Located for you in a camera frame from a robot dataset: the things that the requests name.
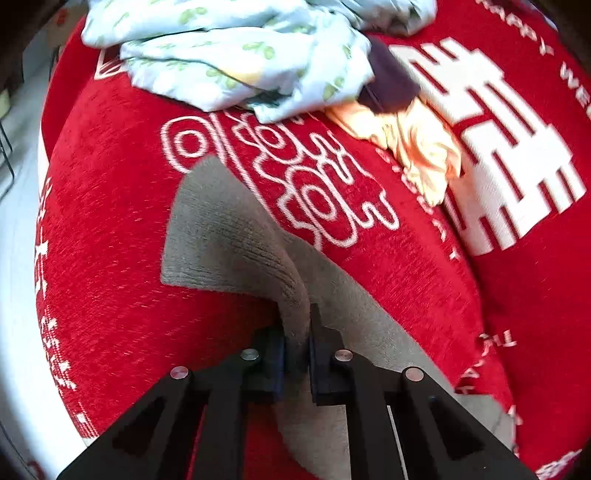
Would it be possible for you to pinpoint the grey knit cloth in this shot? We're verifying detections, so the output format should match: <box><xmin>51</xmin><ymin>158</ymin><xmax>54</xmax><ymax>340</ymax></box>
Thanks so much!
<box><xmin>160</xmin><ymin>156</ymin><xmax>515</xmax><ymax>480</ymax></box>

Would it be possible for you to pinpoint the red printed blanket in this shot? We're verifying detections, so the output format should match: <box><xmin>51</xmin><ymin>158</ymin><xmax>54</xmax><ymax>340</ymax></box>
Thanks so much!
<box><xmin>34</xmin><ymin>0</ymin><xmax>591</xmax><ymax>480</ymax></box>

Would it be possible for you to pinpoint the dark purple cloth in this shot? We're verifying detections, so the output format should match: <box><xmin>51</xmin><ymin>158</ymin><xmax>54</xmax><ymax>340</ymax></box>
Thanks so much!
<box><xmin>358</xmin><ymin>39</ymin><xmax>422</xmax><ymax>114</ymax></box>

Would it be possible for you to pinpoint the black wire rack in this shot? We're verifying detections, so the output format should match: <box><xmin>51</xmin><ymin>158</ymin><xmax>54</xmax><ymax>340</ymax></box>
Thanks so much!
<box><xmin>0</xmin><ymin>115</ymin><xmax>14</xmax><ymax>199</ymax></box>

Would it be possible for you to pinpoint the light blue printed garment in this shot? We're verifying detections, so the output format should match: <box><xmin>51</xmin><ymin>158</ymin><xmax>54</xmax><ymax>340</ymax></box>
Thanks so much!
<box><xmin>82</xmin><ymin>0</ymin><xmax>437</xmax><ymax>124</ymax></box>

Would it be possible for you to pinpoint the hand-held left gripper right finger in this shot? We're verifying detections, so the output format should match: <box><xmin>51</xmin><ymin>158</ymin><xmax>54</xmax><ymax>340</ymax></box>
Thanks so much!
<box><xmin>307</xmin><ymin>304</ymin><xmax>540</xmax><ymax>480</ymax></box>

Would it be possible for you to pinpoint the peach garment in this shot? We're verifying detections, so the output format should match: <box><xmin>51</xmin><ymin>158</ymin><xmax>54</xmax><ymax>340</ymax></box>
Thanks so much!
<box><xmin>325</xmin><ymin>99</ymin><xmax>465</xmax><ymax>208</ymax></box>

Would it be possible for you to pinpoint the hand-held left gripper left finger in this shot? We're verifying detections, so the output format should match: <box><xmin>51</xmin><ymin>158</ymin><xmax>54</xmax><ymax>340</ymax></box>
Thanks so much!
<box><xmin>56</xmin><ymin>326</ymin><xmax>286</xmax><ymax>480</ymax></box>

